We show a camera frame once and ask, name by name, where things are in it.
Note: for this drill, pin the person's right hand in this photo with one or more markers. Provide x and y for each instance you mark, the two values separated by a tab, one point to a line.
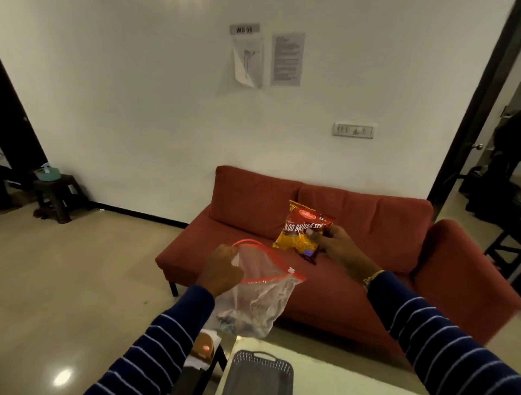
342	248

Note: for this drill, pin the person's left hand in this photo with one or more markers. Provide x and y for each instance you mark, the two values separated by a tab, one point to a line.
220	272

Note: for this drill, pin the clear zip bag red seal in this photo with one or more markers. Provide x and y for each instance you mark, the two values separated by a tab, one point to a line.
260	293

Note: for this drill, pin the red yellow snack packet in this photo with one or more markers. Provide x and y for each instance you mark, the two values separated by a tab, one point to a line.
297	232

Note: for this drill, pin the brown plastic napkin holder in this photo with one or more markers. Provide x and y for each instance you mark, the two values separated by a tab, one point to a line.
203	348

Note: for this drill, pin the white paper napkins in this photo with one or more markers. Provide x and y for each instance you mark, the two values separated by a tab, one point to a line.
191	362

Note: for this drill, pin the grey perforated plastic tray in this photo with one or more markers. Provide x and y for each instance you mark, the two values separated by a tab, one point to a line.
256	374

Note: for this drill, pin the person's left forearm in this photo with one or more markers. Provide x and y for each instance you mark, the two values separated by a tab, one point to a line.
163	346

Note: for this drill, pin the person's right forearm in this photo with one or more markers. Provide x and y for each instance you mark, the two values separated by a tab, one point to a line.
439	337

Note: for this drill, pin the white glass coffee table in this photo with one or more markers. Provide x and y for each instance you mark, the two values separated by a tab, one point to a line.
346	378

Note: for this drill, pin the red sofa back cushion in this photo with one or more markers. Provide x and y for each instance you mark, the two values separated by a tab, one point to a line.
252	199
378	232

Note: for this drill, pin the red fabric sofa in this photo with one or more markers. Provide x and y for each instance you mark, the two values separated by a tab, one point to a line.
333	301

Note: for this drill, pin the dark woven plastic stool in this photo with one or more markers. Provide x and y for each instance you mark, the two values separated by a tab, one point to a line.
191	382

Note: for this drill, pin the dark wooden stool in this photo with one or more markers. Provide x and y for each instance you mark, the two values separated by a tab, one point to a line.
504	248

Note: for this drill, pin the small dark stool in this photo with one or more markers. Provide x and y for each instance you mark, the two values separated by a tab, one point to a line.
57	195

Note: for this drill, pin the white paper with text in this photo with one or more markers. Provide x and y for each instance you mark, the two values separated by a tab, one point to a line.
288	59

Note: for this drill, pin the teal tissue box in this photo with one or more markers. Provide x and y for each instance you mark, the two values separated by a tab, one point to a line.
48	174

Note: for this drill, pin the white paper with drawing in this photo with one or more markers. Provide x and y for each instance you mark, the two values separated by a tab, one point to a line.
248	61

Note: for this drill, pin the small grey paper label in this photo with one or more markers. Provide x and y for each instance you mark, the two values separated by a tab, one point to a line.
244	29

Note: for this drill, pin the dark doorway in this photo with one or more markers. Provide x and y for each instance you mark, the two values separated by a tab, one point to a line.
16	142

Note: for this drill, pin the white wall switch panel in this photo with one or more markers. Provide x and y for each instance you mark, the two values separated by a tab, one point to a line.
353	130

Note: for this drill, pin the dark door with frame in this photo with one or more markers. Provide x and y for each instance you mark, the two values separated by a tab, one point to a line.
462	134

